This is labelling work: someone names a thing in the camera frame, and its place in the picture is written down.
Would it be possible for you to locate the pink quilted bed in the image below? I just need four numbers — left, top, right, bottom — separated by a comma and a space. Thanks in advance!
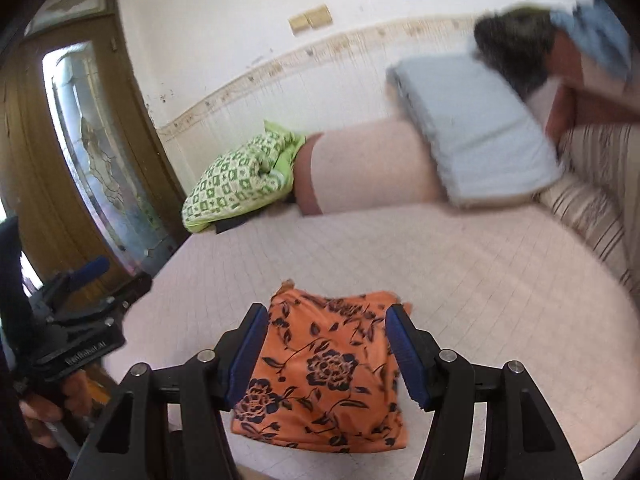
120, 200, 640, 466

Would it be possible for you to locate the pink bolster cushion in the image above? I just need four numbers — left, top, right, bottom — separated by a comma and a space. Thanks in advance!
292, 120, 451, 217

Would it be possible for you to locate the striped beige pillow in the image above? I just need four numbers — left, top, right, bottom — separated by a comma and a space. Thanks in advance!
537, 122, 640, 291

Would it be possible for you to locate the person's left hand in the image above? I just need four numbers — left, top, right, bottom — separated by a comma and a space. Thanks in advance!
20, 370, 93, 448

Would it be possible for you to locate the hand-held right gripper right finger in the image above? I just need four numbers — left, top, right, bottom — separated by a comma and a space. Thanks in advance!
385, 305, 586, 480

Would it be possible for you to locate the orange black floral shirt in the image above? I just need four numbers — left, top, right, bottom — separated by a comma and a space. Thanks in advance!
231, 282, 413, 453

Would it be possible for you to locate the brown wooden headboard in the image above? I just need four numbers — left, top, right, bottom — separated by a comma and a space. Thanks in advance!
545, 35, 640, 146

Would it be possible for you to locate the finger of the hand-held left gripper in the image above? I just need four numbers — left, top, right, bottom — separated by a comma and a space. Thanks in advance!
42, 256, 111, 306
75, 272, 153, 323

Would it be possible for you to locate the light blue pillow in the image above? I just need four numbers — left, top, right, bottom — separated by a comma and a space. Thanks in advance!
386, 52, 563, 208

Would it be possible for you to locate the dark fur hooded jacket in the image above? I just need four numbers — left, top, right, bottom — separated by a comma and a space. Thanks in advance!
472, 7, 558, 101

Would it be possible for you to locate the wooden stained glass door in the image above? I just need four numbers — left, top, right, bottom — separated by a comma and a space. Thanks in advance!
0, 0, 188, 321

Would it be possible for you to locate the light blue cloth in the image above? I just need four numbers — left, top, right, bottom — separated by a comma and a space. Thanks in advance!
550, 0, 633, 83

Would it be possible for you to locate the green checkered quilt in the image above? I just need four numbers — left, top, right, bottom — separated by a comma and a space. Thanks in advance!
181, 120, 307, 233

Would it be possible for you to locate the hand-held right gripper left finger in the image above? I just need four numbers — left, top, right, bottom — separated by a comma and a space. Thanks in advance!
75, 302, 271, 480

